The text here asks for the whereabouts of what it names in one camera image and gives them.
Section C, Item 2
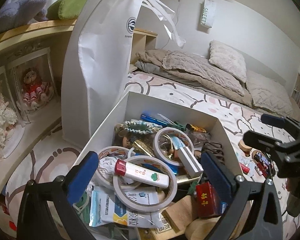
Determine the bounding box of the white matchbox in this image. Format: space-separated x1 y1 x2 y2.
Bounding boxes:
178 146 203 178

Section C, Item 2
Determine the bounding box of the blue white medicine sachet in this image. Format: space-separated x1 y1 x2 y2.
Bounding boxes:
89 186 164 228

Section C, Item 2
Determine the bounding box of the white tape roll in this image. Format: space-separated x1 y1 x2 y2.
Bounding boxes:
112 155 178 214
153 127 194 167
91 146 129 191

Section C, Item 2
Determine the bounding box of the white red capped lighter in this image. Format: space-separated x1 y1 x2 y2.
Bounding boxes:
114 160 170 189

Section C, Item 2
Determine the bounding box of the small red lighter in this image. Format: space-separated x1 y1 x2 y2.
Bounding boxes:
239 163 250 175

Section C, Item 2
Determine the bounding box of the red cigarette box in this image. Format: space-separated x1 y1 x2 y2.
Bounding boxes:
196 182 222 218

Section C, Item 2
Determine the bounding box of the round wooden lid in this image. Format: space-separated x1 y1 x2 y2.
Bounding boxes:
238 139 252 152

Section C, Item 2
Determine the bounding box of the beige quilted pillow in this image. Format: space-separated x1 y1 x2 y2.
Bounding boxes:
245 70 293 116

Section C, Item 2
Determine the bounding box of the white fluffy doll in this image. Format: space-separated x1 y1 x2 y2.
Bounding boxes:
0 93 18 148

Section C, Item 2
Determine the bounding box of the blue pen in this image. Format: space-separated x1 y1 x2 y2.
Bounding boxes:
140 114 186 131

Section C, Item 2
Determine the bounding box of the red dressed doll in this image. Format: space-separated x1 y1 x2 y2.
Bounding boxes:
21 68 54 111

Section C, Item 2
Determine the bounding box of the white storage box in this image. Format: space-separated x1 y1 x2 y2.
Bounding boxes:
74 92 242 175

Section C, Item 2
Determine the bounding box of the beige folded blanket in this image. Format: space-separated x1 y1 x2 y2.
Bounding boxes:
135 49 300 121

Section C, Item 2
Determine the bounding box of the wooden bedside shelf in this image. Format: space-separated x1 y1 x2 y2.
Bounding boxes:
0 18 159 205

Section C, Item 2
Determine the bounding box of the white shopping bag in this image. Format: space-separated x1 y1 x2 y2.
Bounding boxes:
61 0 185 148

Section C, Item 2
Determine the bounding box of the purple plush toy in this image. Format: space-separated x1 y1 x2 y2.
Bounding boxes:
0 0 48 33

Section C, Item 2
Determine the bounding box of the green cushion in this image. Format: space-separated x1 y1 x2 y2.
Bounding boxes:
46 0 87 20

